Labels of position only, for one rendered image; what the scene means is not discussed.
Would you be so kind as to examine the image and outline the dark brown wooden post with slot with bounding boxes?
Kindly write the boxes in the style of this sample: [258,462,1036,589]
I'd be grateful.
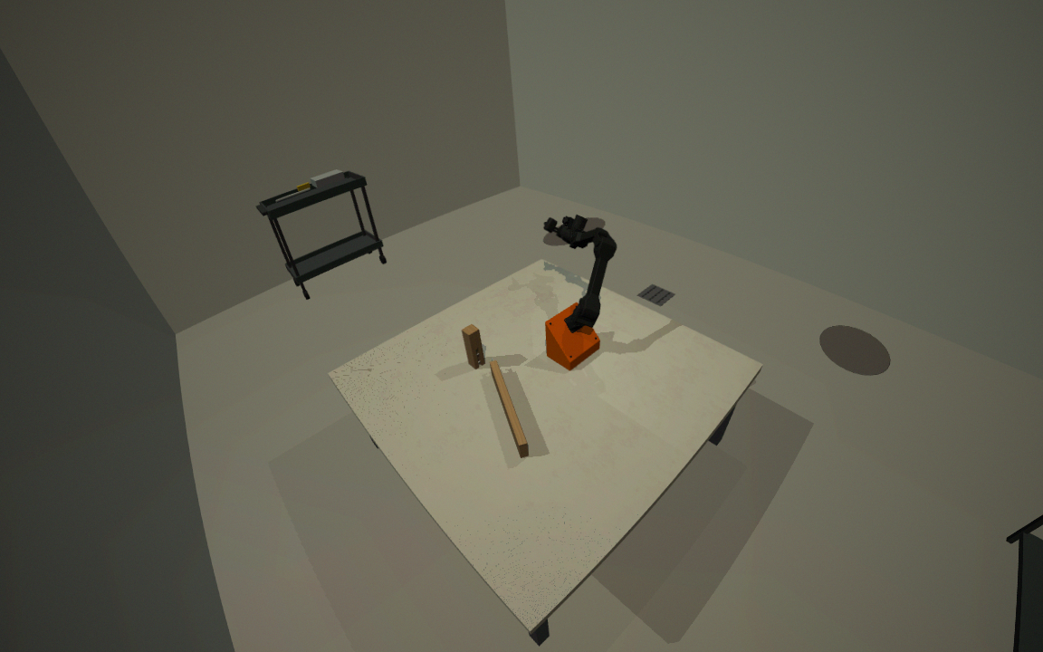
[461,324,485,369]

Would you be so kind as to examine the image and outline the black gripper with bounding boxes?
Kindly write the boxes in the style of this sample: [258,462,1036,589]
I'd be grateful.
[544,217,571,244]

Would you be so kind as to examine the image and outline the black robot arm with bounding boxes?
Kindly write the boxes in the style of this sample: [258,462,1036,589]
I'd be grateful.
[560,215,617,333]

